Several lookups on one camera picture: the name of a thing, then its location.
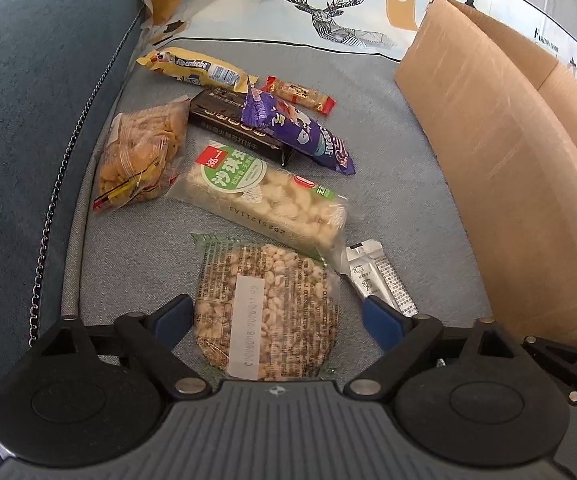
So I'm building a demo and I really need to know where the silver sachet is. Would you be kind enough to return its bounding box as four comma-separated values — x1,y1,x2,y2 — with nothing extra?
343,240,418,317

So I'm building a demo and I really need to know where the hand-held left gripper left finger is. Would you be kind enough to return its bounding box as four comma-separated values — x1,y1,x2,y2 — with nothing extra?
31,294,209,402

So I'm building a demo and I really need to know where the purple snack bag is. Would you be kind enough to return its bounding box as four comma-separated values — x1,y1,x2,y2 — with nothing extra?
241,87,357,176

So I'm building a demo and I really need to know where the cardboard box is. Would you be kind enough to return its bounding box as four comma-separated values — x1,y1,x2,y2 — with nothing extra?
393,0,577,353

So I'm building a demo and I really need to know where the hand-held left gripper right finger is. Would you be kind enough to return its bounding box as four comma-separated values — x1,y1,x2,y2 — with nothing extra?
343,295,524,402

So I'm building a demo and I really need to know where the red orange snack bar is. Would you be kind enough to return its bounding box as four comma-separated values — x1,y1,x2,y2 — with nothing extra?
260,76,337,115

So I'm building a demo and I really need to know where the orange cracker bag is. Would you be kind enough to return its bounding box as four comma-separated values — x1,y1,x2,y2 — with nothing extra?
92,99,192,216

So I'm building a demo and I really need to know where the metal chain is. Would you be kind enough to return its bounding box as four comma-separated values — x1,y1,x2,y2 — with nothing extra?
27,24,135,350

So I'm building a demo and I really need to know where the yellow candy packet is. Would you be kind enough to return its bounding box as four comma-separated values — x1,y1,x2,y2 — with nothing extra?
136,46,259,93

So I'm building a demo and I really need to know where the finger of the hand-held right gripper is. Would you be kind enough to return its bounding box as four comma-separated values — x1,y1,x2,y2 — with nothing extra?
521,335,577,406

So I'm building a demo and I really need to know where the clear puffed grain bar packet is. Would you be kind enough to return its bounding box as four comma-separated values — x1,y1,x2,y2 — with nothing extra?
190,231,342,381

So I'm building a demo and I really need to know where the black chocolate box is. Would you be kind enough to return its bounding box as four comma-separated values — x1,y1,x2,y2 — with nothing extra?
187,87,289,167

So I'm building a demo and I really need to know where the deer printed cloth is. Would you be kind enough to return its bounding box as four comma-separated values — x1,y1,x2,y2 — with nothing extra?
136,0,577,116

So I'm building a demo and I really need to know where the dark blue sofa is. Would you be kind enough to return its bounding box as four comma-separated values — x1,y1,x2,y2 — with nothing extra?
0,0,148,480

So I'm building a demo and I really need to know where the green label rice crispy pack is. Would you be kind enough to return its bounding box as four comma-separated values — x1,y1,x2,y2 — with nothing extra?
164,140,349,266

